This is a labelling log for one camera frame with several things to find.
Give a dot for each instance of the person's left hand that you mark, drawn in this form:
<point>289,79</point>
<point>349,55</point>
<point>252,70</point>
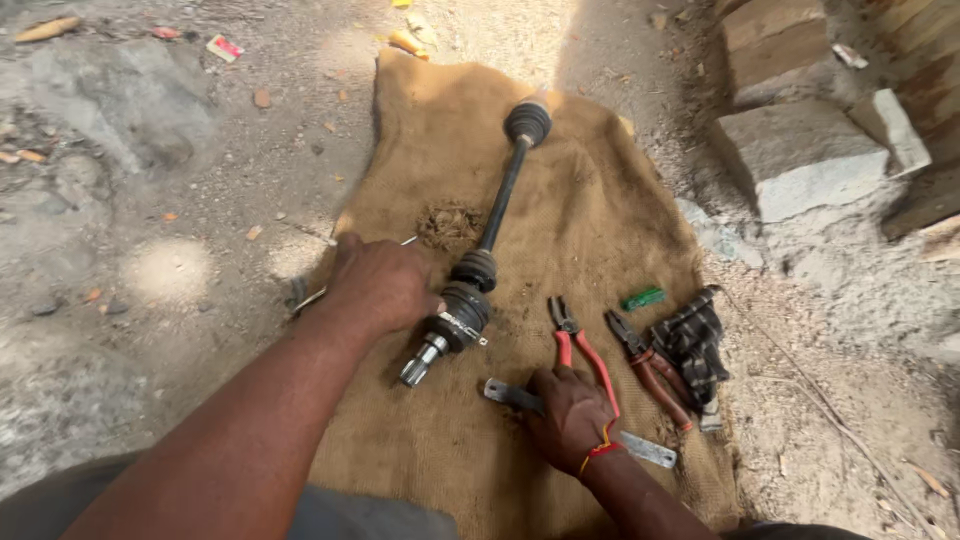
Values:
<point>375,285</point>

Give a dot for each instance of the person's right hand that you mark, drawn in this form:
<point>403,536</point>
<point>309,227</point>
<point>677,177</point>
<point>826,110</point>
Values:
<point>574,424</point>

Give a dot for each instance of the grey metal bar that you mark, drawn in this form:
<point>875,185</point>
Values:
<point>649,451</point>

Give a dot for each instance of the red thread wristband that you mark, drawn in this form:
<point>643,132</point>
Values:
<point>604,448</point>

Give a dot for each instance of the clump of brown fibre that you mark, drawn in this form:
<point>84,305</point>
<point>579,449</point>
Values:
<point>450,225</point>

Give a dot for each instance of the small silver metal piece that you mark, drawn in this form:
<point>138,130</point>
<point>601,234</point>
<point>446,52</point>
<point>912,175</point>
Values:
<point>710,417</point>

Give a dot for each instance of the small green plastic piece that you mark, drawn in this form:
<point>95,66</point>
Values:
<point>643,298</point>

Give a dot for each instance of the dark checked cloth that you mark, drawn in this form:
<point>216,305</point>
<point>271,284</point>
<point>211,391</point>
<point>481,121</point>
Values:
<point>694,345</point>

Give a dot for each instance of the black car drive axle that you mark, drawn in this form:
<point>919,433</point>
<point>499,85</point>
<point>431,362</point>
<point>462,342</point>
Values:
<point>508,184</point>

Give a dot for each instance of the brown burlap sack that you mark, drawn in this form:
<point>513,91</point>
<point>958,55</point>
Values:
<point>585,225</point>

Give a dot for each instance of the person's grey trousers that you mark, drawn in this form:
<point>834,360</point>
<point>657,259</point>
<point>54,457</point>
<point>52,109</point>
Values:
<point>360,517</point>

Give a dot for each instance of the yellow peel scrap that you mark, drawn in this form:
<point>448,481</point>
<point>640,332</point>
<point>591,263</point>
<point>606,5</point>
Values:
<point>409,43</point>

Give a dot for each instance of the red and white wrapper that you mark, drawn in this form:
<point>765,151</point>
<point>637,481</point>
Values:
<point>224,47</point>

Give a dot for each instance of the large grey embedded rock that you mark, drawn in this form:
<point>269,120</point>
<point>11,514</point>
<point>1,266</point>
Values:
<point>120,97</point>

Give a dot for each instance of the small red scrap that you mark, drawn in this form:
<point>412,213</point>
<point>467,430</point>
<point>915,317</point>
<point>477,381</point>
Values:
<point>166,33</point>

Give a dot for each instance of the large grey stone block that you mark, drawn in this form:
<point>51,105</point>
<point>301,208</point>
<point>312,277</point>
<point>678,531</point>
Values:
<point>802,157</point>

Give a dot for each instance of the light brown wood piece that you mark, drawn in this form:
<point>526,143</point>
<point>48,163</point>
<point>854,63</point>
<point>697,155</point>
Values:
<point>46,29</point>

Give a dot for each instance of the brown stone block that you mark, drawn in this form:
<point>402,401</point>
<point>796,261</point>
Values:
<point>776,45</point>

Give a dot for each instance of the small grey stone slab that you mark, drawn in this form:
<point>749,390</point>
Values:
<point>892,127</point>

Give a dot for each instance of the white crumpled wrapper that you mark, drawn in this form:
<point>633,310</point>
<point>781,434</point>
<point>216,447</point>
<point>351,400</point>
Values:
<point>849,55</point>

